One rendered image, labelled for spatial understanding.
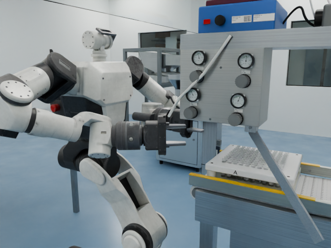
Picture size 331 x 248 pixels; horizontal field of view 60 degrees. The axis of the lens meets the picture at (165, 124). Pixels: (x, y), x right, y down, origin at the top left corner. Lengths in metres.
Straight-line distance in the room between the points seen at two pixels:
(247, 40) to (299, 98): 5.01
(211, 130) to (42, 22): 5.54
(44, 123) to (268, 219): 0.64
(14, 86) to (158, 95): 0.76
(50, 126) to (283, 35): 0.60
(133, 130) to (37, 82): 0.30
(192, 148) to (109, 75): 2.40
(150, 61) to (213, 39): 3.77
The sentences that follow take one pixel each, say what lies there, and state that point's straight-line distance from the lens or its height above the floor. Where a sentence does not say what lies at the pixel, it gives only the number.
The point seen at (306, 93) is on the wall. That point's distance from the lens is 5.70.
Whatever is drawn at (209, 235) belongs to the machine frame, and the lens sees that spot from 1.30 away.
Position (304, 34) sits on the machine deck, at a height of 1.33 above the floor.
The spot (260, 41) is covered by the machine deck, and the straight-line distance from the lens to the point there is 0.73.
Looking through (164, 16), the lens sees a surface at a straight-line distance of 0.85.
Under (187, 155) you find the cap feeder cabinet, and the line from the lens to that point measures 3.44.
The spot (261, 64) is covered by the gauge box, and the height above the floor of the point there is 1.27.
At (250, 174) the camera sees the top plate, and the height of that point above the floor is 0.97.
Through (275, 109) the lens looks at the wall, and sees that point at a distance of 5.81.
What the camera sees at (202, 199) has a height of 0.88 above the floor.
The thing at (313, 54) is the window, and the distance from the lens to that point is 5.77.
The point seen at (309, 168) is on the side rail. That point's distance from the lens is 1.07.
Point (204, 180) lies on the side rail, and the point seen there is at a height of 0.94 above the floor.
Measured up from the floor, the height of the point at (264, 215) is 0.87.
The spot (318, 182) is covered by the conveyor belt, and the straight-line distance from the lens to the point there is 1.03.
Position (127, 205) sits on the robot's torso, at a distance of 1.19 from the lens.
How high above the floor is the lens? 1.27
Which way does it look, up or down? 12 degrees down
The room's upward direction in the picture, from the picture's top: straight up
